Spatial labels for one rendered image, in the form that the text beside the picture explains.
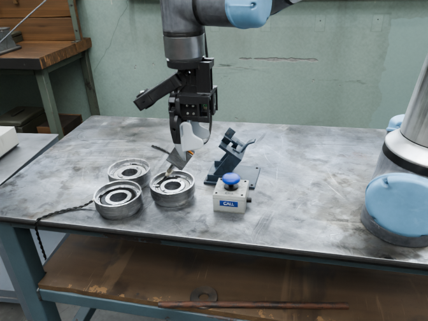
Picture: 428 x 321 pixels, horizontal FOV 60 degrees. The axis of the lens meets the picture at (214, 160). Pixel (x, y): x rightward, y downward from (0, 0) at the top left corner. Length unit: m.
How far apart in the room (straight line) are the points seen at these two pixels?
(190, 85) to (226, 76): 1.72
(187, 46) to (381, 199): 0.40
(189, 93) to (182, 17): 0.14
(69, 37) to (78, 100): 0.49
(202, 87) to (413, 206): 0.40
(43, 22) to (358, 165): 2.16
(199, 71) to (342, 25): 1.70
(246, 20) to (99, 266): 0.78
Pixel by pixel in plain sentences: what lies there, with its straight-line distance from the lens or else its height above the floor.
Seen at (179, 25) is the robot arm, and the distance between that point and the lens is 0.68.
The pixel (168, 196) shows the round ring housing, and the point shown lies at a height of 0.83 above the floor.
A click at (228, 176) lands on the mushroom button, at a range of 0.81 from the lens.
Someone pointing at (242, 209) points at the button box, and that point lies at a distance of 0.82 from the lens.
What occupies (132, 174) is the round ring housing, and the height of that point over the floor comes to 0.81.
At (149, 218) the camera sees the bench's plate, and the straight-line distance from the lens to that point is 0.83.
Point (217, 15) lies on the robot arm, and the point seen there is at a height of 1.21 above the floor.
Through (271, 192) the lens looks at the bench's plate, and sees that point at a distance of 0.90.
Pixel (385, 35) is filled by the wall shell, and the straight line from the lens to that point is 2.38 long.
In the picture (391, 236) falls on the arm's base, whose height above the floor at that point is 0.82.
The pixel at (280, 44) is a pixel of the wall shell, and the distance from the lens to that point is 2.35.
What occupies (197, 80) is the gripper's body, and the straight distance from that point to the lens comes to 0.71.
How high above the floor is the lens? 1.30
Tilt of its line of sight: 29 degrees down
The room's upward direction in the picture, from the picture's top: 2 degrees counter-clockwise
